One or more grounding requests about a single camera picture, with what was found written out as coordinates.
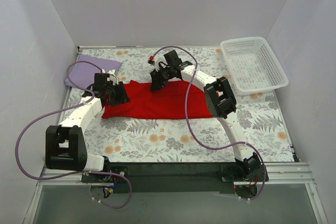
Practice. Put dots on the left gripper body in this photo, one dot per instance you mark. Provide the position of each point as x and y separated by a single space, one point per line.
115 94

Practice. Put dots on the floral table mat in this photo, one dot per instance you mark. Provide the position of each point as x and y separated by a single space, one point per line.
139 140

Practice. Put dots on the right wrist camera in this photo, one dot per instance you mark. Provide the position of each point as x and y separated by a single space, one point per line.
155 61

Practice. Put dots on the aluminium frame rail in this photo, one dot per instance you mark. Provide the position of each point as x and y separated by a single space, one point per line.
289 196

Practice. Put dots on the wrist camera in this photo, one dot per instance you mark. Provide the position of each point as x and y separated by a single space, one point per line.
112 77
155 61

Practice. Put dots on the white plastic basket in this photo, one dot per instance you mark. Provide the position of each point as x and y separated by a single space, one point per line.
253 66

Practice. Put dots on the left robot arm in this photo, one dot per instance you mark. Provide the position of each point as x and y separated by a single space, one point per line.
65 143

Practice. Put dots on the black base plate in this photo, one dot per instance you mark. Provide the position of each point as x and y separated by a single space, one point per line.
177 177

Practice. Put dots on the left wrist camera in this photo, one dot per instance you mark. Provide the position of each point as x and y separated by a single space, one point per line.
112 77

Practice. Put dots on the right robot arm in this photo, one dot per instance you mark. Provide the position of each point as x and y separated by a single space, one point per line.
220 101

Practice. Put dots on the folded lavender t-shirt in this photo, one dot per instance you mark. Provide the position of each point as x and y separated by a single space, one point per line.
82 74

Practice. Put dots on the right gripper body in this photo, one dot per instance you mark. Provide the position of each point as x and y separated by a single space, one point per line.
158 77

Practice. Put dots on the red t-shirt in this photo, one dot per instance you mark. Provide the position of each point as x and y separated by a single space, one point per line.
167 103

